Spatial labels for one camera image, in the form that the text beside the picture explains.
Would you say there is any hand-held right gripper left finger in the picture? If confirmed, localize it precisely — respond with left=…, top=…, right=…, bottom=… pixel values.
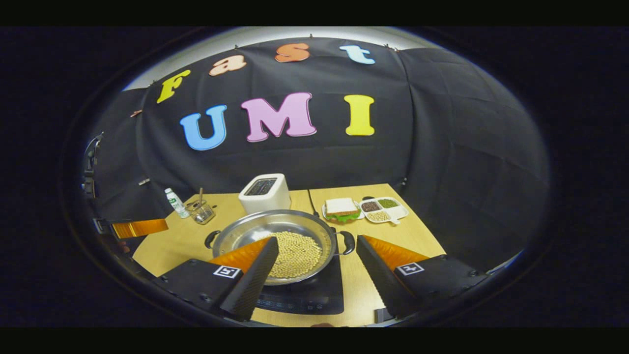
left=155, top=236, right=280, bottom=322

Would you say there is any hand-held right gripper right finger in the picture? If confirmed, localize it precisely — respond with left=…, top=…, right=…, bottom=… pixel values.
left=356, top=234, right=489, bottom=319

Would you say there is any black induction cooktop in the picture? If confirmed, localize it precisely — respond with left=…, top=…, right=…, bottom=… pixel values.
left=256, top=253, right=344, bottom=315

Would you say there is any stainless steel pot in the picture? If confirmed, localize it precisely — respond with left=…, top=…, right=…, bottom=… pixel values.
left=204, top=209, right=355, bottom=286

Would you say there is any white drink bottle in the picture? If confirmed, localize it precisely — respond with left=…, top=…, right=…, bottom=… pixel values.
left=165, top=188, right=189, bottom=219

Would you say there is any pile of yellow soybeans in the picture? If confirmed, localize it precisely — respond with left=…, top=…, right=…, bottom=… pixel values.
left=268, top=231, right=323, bottom=279

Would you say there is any white divided bean dish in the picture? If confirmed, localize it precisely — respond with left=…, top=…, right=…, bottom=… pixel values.
left=359, top=196, right=409, bottom=225

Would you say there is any sandwich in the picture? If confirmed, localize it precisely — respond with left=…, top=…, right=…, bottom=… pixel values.
left=325, top=198, right=361, bottom=223

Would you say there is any white toaster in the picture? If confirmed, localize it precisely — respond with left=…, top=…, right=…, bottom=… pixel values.
left=238, top=173, right=291, bottom=215

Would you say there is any wire mesh basket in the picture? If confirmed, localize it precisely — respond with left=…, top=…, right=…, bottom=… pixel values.
left=187, top=199, right=216, bottom=225

